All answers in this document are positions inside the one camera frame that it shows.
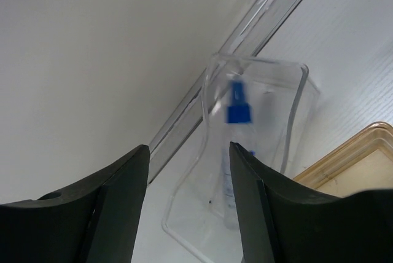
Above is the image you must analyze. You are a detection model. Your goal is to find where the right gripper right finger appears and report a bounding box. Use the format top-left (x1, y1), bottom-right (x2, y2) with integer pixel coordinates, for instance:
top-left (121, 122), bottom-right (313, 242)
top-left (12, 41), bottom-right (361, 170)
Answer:
top-left (229, 143), bottom-right (392, 262)

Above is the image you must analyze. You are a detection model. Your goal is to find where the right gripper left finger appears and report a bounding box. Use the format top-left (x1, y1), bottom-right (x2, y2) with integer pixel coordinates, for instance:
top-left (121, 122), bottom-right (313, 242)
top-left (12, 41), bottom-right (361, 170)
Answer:
top-left (1, 145), bottom-right (150, 262)

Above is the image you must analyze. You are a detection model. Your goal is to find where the clear plastic container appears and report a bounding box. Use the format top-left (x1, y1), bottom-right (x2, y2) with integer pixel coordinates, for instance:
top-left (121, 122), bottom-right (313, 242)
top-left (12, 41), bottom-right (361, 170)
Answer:
top-left (161, 54), bottom-right (319, 262)

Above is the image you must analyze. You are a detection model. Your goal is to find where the clear blue-capped glue pen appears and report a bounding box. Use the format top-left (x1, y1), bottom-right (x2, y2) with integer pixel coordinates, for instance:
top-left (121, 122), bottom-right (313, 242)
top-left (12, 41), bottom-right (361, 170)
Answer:
top-left (222, 77), bottom-right (255, 229)

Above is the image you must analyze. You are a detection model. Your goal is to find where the amber plastic container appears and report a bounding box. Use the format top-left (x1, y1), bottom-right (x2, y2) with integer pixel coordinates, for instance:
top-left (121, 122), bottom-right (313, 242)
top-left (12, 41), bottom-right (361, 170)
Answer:
top-left (293, 122), bottom-right (392, 197)

